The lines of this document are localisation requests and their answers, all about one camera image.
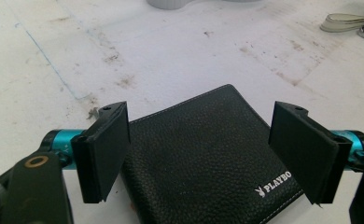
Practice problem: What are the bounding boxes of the black leather wallet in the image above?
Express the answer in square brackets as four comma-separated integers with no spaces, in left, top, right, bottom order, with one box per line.
[119,83,305,224]

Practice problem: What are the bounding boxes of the white ribbed container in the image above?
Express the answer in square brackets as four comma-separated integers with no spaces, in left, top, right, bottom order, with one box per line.
[146,0,193,10]

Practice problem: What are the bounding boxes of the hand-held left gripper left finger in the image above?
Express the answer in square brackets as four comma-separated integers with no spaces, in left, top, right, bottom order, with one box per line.
[70,101,132,204]

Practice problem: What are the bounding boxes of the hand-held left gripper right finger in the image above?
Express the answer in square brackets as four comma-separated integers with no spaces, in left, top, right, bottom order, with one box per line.
[268,100,354,205]

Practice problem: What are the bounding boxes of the grey leather key fob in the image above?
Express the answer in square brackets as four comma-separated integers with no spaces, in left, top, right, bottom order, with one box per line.
[319,12,364,34]

